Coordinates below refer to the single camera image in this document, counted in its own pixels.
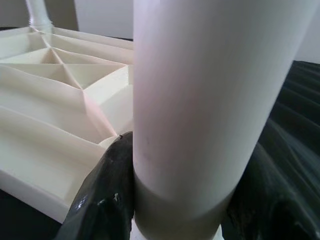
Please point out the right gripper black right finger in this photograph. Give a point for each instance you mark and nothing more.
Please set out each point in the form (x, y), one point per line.
(272, 202)

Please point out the white plastic table leg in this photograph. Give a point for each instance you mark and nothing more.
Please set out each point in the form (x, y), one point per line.
(38, 12)
(212, 100)

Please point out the black plastic table cover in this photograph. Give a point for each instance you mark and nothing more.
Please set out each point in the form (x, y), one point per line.
(297, 105)

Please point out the white plastic children table top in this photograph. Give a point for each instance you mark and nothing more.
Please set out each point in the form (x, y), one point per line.
(50, 125)

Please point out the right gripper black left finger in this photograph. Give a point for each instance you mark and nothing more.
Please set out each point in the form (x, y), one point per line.
(102, 195)

